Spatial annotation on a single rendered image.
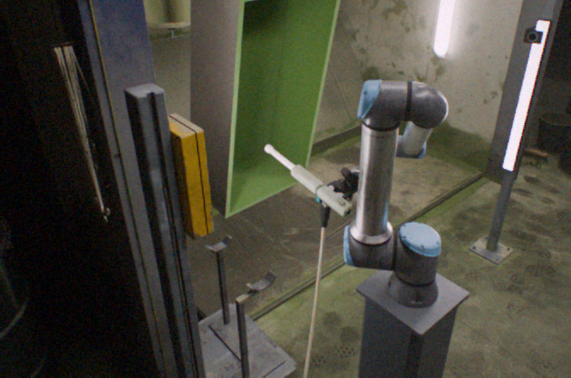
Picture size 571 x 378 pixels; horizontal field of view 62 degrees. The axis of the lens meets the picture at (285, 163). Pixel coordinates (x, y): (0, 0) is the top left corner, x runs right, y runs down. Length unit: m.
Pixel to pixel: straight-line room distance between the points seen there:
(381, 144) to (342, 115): 2.81
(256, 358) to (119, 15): 1.03
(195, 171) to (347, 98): 3.44
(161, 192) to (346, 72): 3.55
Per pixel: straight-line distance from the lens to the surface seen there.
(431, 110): 1.42
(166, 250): 1.09
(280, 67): 2.77
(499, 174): 4.01
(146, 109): 0.93
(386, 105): 1.39
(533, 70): 2.73
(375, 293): 1.90
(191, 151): 0.97
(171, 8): 3.20
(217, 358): 1.50
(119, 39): 1.43
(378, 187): 1.55
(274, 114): 2.93
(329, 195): 1.83
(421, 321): 1.83
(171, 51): 3.62
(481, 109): 3.91
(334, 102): 4.24
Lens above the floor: 1.95
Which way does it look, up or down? 29 degrees down
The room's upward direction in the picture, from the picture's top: 1 degrees counter-clockwise
